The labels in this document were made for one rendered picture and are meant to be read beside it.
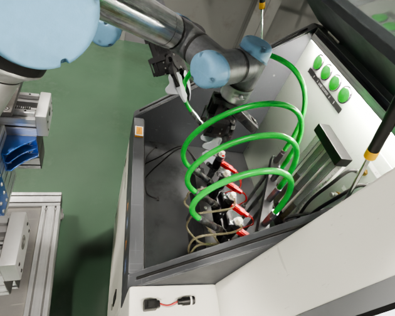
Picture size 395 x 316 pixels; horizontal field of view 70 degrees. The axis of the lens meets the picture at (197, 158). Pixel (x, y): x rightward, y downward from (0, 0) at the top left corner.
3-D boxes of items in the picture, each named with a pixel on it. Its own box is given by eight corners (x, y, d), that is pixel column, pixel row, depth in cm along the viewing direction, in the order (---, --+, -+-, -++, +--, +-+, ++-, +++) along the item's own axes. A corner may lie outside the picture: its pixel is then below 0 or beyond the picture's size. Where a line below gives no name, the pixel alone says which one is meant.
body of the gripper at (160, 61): (165, 76, 91) (153, 37, 88) (189, 68, 87) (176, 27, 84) (153, 79, 85) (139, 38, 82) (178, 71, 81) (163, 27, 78)
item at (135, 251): (128, 145, 124) (133, 116, 113) (138, 146, 125) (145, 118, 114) (121, 294, 82) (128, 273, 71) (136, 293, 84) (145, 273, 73)
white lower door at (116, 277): (113, 221, 171) (127, 142, 125) (117, 222, 172) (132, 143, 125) (103, 348, 128) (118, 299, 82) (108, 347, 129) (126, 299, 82)
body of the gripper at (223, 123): (199, 120, 83) (212, 85, 74) (226, 124, 85) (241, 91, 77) (202, 138, 77) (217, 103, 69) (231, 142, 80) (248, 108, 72)
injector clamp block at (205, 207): (182, 191, 110) (194, 165, 99) (206, 193, 113) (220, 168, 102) (192, 280, 87) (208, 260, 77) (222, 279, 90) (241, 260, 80)
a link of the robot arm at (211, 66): (175, 68, 63) (209, 64, 70) (206, 98, 58) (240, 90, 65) (184, 34, 57) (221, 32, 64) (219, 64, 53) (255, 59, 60)
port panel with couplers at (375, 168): (298, 215, 89) (367, 147, 67) (306, 216, 90) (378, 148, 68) (314, 255, 80) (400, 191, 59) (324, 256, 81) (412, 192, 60)
